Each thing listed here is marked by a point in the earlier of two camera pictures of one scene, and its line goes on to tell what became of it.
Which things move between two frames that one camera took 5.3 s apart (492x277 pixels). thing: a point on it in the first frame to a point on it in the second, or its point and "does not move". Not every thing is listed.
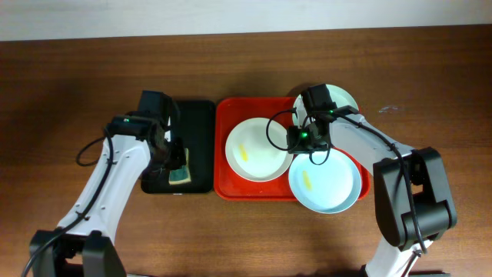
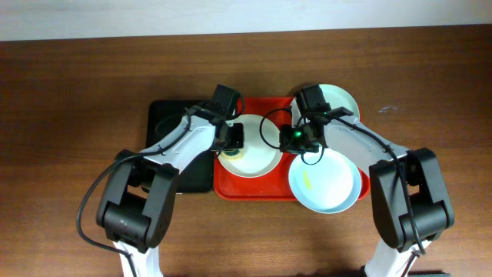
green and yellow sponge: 181,175 to 232,154
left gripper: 178,160 to 240,138
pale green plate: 340,95 does not move
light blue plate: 330,188 does not move
